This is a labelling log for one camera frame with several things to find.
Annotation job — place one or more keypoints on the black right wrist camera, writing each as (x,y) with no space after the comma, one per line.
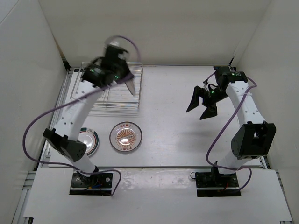
(224,73)

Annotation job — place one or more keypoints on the orange sunburst plate front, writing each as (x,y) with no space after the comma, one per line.
(125,137)

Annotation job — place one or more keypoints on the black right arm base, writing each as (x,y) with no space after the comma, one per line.
(212,184)

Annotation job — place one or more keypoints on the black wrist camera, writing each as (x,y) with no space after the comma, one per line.
(224,73)
(115,53)

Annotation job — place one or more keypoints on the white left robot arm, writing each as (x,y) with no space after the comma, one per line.
(63,137)

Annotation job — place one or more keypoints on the green rimmed white plate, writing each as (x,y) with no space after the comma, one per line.
(90,138)

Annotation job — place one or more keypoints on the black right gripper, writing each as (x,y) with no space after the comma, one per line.
(211,109)

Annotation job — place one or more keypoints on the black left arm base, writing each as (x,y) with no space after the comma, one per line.
(98,185)

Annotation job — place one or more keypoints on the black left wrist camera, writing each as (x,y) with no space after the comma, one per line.
(115,53)

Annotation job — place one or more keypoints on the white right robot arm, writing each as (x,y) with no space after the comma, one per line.
(255,135)

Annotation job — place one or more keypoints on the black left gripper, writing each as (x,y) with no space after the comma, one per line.
(127,72)

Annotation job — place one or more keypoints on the metal wire dish rack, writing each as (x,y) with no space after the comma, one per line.
(118,101)

